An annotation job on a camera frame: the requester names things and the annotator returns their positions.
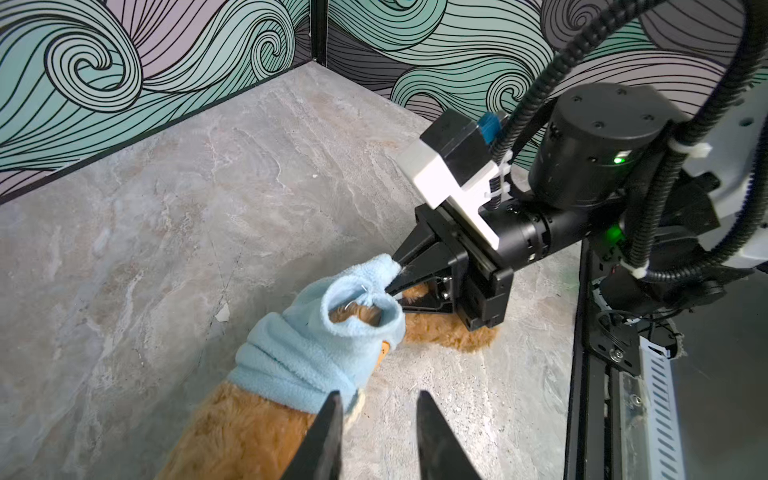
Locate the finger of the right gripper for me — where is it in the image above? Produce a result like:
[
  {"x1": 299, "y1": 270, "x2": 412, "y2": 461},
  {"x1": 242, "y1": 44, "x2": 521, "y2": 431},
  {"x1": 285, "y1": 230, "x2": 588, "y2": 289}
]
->
[
  {"x1": 386, "y1": 241, "x2": 469, "y2": 314},
  {"x1": 392, "y1": 222, "x2": 444, "y2": 270}
]

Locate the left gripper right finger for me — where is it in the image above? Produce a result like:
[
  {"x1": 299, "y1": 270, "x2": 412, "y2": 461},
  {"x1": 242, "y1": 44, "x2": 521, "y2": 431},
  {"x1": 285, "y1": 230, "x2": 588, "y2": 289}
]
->
[{"x1": 416, "y1": 390, "x2": 481, "y2": 480}]

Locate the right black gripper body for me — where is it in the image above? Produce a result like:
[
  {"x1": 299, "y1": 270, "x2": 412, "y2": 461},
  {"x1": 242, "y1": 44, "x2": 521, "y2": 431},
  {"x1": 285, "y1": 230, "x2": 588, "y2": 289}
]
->
[{"x1": 415, "y1": 202, "x2": 588, "y2": 331}]

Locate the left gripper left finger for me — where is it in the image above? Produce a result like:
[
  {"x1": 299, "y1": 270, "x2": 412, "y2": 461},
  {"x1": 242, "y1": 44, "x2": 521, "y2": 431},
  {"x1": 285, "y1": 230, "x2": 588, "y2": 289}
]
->
[{"x1": 281, "y1": 391, "x2": 344, "y2": 480}]

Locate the light blue fleece hoodie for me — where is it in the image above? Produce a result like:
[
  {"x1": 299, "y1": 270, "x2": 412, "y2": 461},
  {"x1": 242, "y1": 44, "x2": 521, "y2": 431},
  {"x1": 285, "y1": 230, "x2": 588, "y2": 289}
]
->
[{"x1": 227, "y1": 254, "x2": 406, "y2": 414}]

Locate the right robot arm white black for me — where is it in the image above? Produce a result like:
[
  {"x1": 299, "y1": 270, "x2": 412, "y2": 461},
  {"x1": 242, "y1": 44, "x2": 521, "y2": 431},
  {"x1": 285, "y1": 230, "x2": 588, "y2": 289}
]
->
[{"x1": 387, "y1": 1, "x2": 767, "y2": 330}]

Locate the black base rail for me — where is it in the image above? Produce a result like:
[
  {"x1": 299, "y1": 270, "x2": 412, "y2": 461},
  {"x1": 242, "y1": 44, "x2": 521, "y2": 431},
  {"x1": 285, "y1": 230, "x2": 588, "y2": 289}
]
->
[{"x1": 563, "y1": 240, "x2": 652, "y2": 479}]

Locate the white slotted cable duct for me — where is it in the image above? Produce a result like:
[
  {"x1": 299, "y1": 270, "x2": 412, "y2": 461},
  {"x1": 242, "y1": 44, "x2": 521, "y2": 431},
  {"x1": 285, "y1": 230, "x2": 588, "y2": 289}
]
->
[{"x1": 639, "y1": 337, "x2": 686, "y2": 479}]

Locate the right camera black cable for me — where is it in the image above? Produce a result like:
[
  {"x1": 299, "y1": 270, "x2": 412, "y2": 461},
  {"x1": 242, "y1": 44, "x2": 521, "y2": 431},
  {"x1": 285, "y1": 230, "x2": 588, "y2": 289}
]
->
[{"x1": 488, "y1": 0, "x2": 768, "y2": 286}]

